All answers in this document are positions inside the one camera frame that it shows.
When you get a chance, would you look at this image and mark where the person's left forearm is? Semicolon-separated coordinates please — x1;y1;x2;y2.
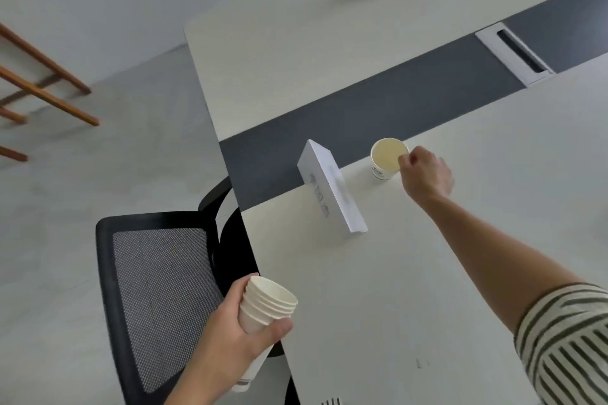
164;364;259;405

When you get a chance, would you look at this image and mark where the white tent name card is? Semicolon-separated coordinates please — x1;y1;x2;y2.
297;139;369;235

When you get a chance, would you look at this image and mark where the striped shirt sleeve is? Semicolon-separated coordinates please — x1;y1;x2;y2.
514;282;608;405

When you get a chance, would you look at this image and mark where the person's right forearm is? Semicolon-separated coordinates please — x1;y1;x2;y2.
417;189;587;335

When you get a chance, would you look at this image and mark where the black mesh office chair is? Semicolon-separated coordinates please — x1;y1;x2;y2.
95;175;301;405

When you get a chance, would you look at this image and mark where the person's right hand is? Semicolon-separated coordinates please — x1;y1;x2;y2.
397;146;456;207

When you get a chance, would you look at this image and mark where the person's left hand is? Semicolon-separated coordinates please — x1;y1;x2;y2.
202;273;294;374

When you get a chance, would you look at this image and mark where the stack of white paper cups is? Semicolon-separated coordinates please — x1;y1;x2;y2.
231;275;299;394

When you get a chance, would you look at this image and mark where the brown wooden rack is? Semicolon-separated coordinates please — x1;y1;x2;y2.
0;22;101;163

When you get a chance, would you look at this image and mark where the white desk cable box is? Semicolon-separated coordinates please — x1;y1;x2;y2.
474;22;556;88

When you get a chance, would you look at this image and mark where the single white paper cup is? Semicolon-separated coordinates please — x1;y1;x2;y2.
370;137;410;181

